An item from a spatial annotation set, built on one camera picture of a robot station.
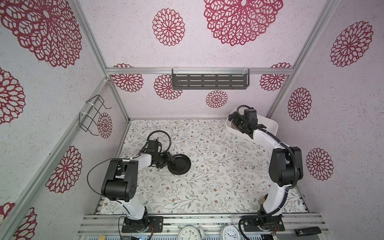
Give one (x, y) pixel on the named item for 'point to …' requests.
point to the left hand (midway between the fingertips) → (172, 162)
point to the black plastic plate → (181, 165)
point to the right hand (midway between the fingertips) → (233, 116)
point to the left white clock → (189, 232)
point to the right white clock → (230, 232)
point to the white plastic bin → (270, 123)
